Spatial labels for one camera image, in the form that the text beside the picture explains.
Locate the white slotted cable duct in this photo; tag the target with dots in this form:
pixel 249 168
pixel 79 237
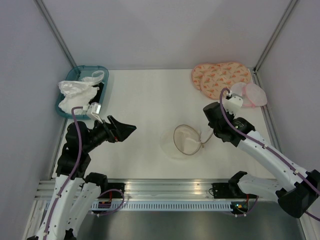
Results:
pixel 177 206

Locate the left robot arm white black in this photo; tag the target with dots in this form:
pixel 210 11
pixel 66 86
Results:
pixel 74 190

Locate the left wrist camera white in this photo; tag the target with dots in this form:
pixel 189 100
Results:
pixel 93 112

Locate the left aluminium frame post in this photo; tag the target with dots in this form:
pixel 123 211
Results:
pixel 40 4

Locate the aluminium frame post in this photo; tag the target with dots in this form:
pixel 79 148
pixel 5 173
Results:
pixel 276 33
pixel 40 4

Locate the black garment in bin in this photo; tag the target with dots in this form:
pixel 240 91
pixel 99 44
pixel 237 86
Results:
pixel 97 97

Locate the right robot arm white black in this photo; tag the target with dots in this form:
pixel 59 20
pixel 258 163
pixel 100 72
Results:
pixel 295 189

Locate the aluminium front rail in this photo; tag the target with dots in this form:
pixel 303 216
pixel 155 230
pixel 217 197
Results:
pixel 188 189

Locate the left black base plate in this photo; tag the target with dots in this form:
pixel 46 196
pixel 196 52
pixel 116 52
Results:
pixel 113 191

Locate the white cloth in bin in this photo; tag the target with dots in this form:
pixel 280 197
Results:
pixel 80 100

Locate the teal plastic bin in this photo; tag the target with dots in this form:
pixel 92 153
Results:
pixel 76 74

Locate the right side aluminium rail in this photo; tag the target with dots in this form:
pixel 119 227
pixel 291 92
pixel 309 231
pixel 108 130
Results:
pixel 267 114

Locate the pink trimmed mesh laundry bag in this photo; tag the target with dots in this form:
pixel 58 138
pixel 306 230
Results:
pixel 252 95

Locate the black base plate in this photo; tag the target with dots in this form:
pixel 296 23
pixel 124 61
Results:
pixel 113 191
pixel 225 190

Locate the orange floral laundry bag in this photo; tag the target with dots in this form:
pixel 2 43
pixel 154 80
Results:
pixel 211 78

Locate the white lace bra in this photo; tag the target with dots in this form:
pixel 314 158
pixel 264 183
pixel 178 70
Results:
pixel 70 88

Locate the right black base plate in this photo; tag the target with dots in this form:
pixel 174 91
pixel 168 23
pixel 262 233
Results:
pixel 225 190

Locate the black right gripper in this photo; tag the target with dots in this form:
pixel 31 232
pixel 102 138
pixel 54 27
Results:
pixel 232 115

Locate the right aluminium frame post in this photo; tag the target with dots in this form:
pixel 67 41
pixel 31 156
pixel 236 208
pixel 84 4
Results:
pixel 276 33

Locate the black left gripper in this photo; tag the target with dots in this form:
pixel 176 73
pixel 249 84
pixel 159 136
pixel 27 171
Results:
pixel 121 132

